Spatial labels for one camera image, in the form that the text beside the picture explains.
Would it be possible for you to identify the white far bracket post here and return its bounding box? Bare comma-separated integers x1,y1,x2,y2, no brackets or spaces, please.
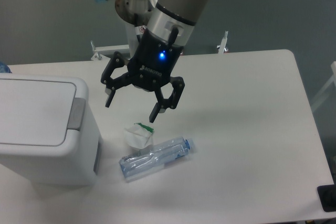
216,31,229,54

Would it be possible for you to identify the black device table corner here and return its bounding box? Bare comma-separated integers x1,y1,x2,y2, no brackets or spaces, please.
317,184,335,212

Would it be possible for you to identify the white frame right edge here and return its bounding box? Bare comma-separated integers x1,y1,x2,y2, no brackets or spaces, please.
310,61,335,113

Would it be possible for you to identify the white left base bracket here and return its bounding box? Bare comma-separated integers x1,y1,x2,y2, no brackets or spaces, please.
90,40,130,61

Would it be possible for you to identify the blue plastic bag edge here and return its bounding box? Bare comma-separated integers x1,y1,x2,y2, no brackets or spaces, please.
0,61,12,73

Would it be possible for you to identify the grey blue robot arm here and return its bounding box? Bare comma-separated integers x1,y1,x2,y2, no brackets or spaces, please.
97,0,208,122

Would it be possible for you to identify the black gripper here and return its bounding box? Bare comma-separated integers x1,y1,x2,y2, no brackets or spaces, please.
100,28,185,124

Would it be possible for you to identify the white push-lid trash can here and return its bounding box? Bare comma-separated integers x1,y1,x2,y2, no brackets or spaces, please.
1,73,102,186

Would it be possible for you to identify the crushed clear plastic bottle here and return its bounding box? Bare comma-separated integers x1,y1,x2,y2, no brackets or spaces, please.
119,137,196,182

